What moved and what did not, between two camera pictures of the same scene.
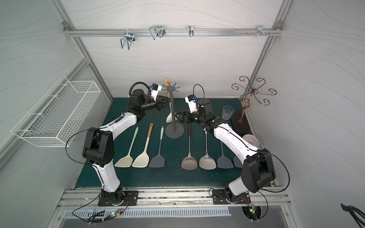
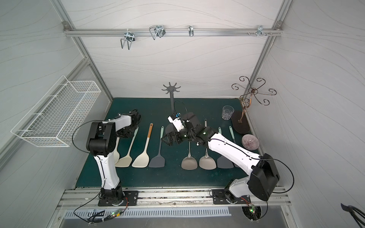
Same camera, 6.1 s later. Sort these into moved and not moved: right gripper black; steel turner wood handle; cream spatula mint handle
Moved: right gripper black
Not moved: cream spatula mint handle; steel turner wood handle
